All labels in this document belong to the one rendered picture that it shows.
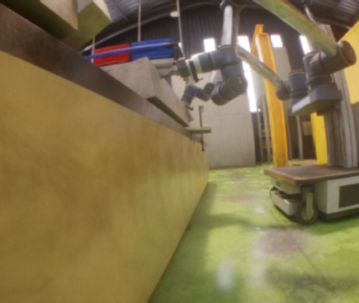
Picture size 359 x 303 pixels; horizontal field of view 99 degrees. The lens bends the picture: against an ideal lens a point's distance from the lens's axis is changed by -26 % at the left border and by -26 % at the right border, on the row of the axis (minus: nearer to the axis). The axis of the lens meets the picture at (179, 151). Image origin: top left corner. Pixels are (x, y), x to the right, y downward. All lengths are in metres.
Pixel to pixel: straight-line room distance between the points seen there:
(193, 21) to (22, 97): 13.37
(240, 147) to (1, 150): 7.23
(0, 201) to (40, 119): 0.13
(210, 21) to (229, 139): 8.26
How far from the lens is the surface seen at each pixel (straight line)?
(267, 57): 5.76
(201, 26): 13.28
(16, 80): 0.31
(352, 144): 2.00
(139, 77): 0.93
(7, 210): 0.29
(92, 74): 0.46
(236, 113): 7.51
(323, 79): 1.80
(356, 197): 1.67
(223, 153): 7.31
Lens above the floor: 0.55
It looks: 2 degrees up
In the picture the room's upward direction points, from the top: 4 degrees counter-clockwise
